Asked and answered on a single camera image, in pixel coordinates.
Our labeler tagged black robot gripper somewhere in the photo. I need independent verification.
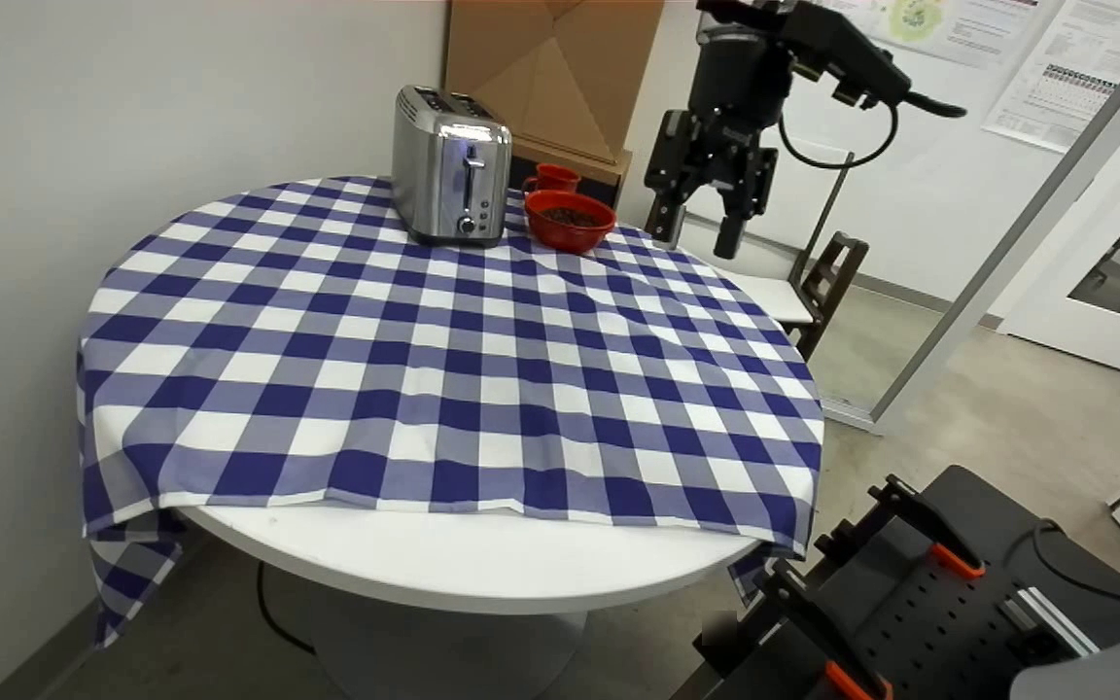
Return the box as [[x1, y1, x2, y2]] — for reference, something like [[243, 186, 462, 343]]
[[643, 25, 796, 262]]

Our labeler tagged silver two-slot toaster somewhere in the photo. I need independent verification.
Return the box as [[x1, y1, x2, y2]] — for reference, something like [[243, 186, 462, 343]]
[[390, 82, 517, 248]]

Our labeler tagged red bowl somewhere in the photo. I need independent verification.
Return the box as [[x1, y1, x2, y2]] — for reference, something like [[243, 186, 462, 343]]
[[523, 186, 620, 259]]

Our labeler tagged red mug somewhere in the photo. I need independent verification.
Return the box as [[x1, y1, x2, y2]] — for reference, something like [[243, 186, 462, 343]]
[[530, 159, 582, 199]]

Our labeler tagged black chair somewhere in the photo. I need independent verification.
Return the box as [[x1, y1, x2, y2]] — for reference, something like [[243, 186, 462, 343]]
[[720, 230, 871, 361]]

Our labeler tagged brown cardboard box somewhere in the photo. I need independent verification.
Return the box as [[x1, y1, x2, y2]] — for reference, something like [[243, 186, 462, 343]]
[[440, 0, 670, 186]]

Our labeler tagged poster with green circle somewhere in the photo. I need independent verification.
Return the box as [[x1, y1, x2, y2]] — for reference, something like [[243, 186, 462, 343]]
[[828, 0, 1057, 76]]

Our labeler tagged blue white checkered tablecloth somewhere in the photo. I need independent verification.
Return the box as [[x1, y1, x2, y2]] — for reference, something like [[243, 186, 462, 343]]
[[71, 170, 828, 653]]

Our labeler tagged white text poster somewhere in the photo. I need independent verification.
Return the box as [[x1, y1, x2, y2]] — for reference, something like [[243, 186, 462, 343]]
[[983, 0, 1120, 157]]

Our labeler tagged white door with window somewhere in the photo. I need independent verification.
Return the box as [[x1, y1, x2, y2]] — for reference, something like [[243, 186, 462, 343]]
[[1000, 76, 1120, 395]]

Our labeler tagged white round table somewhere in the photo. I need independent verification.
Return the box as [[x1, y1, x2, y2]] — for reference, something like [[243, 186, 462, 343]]
[[184, 498, 769, 700]]

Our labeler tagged black cart with orange clamps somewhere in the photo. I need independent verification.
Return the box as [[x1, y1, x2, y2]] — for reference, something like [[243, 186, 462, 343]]
[[688, 463, 1120, 700]]

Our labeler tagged grey device with black knob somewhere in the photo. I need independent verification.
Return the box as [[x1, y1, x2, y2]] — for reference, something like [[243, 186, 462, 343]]
[[1003, 598, 1120, 700]]

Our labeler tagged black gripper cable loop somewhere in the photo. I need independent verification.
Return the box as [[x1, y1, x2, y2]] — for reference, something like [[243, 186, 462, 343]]
[[769, 93, 908, 174]]

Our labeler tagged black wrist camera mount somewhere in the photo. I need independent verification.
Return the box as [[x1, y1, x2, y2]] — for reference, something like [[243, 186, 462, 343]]
[[784, 0, 971, 125]]

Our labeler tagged grey metal frame post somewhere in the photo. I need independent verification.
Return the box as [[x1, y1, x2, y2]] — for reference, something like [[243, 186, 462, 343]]
[[823, 4, 1120, 441]]

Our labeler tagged black floor cable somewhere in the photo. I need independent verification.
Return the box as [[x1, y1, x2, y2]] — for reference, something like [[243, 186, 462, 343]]
[[253, 557, 324, 657]]

